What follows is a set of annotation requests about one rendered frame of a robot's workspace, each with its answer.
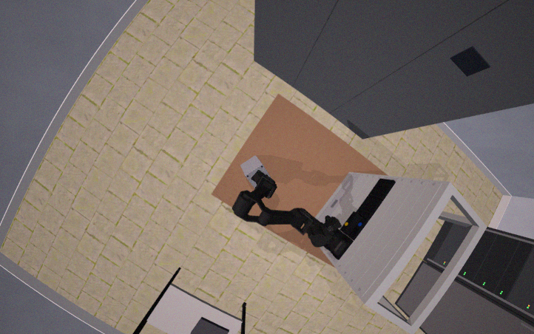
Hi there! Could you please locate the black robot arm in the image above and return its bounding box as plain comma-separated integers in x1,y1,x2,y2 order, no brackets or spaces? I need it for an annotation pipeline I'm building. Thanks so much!
232,170,342,248

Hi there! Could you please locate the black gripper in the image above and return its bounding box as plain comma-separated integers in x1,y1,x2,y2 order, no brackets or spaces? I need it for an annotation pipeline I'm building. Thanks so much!
322,224,347,256

